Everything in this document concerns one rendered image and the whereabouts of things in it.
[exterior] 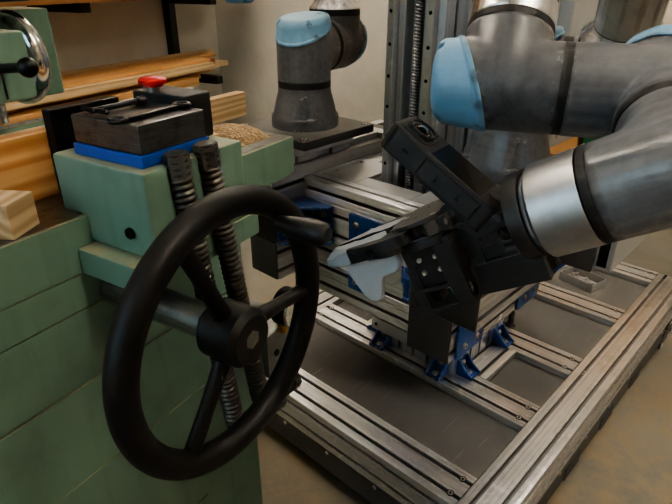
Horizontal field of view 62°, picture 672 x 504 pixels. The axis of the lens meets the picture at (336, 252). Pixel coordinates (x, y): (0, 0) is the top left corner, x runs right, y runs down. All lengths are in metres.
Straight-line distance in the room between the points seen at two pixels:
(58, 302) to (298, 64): 0.76
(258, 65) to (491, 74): 4.09
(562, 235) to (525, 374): 1.13
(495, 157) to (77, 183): 0.62
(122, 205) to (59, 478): 0.33
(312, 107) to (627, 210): 0.90
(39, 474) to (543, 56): 0.64
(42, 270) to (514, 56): 0.48
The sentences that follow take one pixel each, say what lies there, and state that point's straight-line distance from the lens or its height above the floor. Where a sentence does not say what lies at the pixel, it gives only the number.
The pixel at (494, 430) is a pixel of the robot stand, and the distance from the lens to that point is 1.36.
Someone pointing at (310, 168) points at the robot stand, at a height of 0.74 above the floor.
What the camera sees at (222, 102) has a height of 0.93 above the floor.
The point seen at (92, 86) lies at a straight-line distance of 3.26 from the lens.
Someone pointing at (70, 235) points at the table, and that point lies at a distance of 0.63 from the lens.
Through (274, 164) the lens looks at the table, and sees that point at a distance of 0.85.
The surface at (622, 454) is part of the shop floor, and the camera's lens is 1.72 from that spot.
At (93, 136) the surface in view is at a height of 0.98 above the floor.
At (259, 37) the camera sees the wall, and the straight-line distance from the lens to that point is 4.50.
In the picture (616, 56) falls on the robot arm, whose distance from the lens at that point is 0.50.
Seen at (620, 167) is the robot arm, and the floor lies 1.01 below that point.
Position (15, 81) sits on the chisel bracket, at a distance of 0.71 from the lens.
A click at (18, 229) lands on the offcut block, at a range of 0.61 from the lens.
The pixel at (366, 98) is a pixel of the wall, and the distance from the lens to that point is 4.10.
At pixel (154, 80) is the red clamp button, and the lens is 0.65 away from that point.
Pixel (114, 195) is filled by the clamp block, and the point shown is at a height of 0.93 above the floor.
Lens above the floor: 1.12
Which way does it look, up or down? 26 degrees down
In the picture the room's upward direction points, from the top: straight up
